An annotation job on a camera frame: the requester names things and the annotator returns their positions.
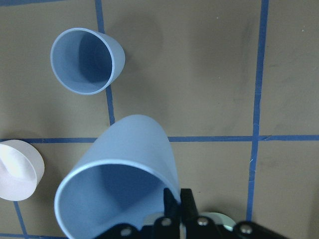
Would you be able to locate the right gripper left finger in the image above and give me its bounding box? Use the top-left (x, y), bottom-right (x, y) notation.
top-left (99, 188), bottom-right (180, 239)

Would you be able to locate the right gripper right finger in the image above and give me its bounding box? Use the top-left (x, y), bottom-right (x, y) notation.
top-left (180, 188), bottom-right (285, 239)

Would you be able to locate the blue cup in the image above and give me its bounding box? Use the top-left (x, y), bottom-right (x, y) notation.
top-left (50, 28), bottom-right (126, 95)
top-left (54, 115), bottom-right (180, 239)

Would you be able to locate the pink bowl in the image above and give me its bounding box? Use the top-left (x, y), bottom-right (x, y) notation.
top-left (0, 139), bottom-right (45, 201)

